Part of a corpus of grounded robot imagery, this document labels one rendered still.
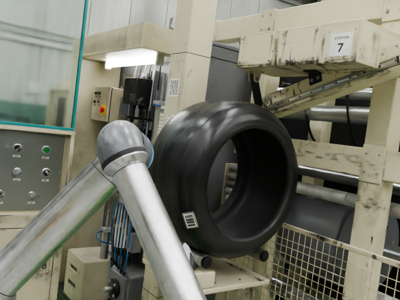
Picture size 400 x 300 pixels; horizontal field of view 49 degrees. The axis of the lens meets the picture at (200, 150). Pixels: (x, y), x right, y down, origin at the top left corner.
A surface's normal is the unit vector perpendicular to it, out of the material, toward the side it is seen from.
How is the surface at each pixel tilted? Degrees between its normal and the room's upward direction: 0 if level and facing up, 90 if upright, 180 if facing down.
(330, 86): 90
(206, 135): 65
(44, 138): 90
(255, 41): 90
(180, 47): 90
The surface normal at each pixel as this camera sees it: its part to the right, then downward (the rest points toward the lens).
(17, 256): 0.04, -0.07
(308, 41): -0.80, -0.07
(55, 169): 0.58, 0.11
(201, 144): -0.07, -0.31
